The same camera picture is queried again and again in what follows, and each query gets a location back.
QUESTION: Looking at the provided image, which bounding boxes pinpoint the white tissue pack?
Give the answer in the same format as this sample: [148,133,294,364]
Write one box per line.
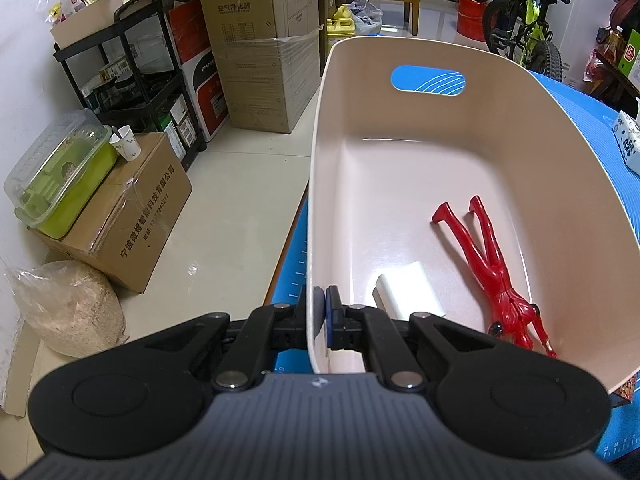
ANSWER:
[612,110,640,176]

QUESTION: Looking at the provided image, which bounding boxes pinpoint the flat cardboard sheet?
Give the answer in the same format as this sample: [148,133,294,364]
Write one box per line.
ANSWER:
[0,330,43,418]

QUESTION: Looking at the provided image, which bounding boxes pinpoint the green and white carton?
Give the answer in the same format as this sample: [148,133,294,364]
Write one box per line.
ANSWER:
[162,95,198,148]

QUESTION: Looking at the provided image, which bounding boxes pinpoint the white rectangular block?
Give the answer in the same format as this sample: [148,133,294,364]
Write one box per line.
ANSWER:
[374,261,447,321]

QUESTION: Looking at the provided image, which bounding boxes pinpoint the white chest freezer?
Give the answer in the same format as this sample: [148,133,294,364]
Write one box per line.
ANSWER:
[550,0,631,93]

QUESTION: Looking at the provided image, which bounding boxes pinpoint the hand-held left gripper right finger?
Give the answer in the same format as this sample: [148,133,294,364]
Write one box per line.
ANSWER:
[326,286,506,392]

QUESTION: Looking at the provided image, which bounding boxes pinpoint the white plastic bag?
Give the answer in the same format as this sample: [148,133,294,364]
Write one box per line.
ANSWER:
[347,0,385,37]

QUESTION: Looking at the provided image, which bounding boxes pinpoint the printed brown cardboard box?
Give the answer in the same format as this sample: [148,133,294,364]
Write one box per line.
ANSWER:
[27,132,193,295]

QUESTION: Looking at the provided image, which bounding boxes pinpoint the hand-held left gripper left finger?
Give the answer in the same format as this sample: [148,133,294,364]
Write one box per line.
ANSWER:
[131,285,309,394]

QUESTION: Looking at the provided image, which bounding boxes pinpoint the white paper cup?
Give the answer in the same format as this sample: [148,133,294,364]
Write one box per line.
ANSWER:
[110,126,140,162]

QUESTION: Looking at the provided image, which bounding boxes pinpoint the green container with clear lid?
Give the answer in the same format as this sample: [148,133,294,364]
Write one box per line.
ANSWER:
[4,109,118,240]

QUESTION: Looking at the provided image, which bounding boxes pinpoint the red cardboard box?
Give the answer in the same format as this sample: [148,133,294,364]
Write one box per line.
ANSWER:
[167,0,212,64]

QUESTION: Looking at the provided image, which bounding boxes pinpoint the yellow plastic jug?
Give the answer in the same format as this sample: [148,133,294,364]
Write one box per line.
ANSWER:
[326,4,357,51]

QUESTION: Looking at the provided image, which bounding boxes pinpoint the blue silicone mat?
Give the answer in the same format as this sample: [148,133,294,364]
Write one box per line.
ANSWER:
[270,70,640,466]

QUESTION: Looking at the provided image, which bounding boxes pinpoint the beige plastic storage bin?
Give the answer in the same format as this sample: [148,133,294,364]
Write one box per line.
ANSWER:
[306,35,640,393]

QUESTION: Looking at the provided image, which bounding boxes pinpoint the red bucket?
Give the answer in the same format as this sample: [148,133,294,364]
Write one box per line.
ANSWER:
[456,0,493,43]

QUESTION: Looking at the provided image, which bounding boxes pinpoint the dark wooden shelf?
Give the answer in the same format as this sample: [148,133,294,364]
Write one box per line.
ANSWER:
[582,47,640,106]

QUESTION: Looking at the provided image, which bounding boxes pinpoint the clear bag of wood shavings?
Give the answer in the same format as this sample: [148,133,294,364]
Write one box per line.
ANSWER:
[5,260,126,358]

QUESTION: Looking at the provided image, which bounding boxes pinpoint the red action figure toy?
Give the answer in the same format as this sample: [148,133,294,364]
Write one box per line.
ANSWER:
[431,195,558,359]

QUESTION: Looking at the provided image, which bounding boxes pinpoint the plastic-wrapped brown cardboard box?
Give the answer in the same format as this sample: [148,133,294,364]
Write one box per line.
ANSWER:
[212,30,321,135]

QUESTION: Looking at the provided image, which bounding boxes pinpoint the white and red appliance box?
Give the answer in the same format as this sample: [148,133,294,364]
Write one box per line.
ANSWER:
[182,50,231,143]

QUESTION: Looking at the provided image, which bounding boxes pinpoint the beige bin with handle slot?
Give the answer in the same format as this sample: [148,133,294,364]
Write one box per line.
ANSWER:
[50,0,153,48]

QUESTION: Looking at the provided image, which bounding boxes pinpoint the black rolling cart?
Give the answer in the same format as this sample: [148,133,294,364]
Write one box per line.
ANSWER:
[54,0,208,171]

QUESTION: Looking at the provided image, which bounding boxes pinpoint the green and black bicycle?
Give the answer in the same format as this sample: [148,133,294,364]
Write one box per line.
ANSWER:
[482,0,571,82]

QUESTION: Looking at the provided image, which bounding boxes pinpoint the green product box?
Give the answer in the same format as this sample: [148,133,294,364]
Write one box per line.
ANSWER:
[617,29,640,78]

